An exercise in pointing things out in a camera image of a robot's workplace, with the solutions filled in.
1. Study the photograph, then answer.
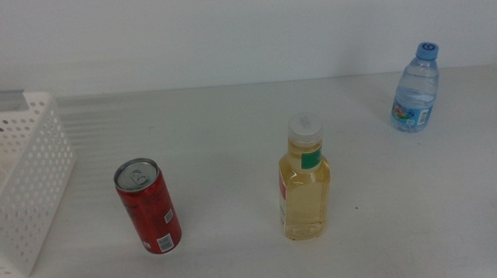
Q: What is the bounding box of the red soda can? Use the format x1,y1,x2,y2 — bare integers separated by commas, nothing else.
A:
111,155,185,258

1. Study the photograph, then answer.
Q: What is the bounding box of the yellow juice bottle white cap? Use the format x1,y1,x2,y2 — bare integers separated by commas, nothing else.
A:
272,110,336,244

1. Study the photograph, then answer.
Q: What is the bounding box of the clear water bottle blue cap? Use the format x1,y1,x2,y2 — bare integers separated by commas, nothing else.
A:
385,40,445,135

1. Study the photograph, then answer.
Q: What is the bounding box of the white perforated plastic basket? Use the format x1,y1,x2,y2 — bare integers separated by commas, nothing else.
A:
0,85,85,278

